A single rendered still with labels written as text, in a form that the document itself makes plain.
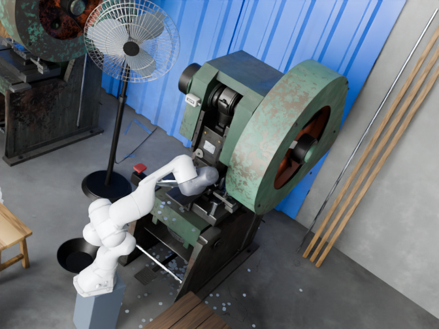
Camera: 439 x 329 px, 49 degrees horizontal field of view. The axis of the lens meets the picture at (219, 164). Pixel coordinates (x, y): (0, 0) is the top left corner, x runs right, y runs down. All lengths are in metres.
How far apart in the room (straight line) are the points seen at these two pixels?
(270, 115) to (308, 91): 0.20
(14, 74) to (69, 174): 0.85
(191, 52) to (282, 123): 2.16
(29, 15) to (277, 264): 2.41
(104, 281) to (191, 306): 0.53
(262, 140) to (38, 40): 1.76
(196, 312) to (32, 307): 0.98
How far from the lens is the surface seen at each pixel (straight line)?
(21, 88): 3.71
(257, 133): 2.12
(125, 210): 2.01
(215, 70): 2.55
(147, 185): 2.05
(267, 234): 3.93
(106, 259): 2.49
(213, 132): 2.65
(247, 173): 2.19
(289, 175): 2.74
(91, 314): 2.75
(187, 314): 2.78
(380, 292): 4.03
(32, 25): 3.26
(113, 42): 3.02
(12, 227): 3.08
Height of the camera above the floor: 2.57
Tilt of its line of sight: 35 degrees down
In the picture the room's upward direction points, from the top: 19 degrees clockwise
